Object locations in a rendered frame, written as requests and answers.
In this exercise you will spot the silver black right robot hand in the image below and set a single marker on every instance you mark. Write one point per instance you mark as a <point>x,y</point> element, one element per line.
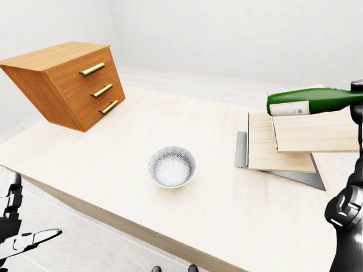
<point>358,113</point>

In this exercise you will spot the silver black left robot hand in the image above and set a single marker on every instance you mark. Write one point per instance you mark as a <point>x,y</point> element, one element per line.
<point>13,198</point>

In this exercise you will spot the green wine bottle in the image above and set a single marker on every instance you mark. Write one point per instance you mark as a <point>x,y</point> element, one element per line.
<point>314,100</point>

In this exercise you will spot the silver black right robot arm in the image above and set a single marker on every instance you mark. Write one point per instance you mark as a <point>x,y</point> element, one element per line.
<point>347,215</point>

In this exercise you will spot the wooden slat wine rack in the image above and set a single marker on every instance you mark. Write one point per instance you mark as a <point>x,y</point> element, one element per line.
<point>283,147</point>

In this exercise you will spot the small wooden drawer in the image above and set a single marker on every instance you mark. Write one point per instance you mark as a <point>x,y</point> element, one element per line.
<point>93,116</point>

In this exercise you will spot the wooden drawer cabinet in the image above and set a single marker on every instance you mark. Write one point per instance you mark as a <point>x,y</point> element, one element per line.
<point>31,82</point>

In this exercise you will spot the middle-sized wooden drawer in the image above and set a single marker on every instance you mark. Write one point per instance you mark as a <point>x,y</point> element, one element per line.
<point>82,97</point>

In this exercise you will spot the large wooden drawer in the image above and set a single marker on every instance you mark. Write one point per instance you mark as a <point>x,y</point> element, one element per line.
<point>71,78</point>

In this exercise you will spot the small dark rounded shape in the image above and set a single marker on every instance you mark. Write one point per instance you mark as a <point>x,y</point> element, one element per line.
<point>193,268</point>
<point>156,269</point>

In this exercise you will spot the patterned grey bowl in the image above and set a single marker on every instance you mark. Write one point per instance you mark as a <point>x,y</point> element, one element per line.
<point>172,170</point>

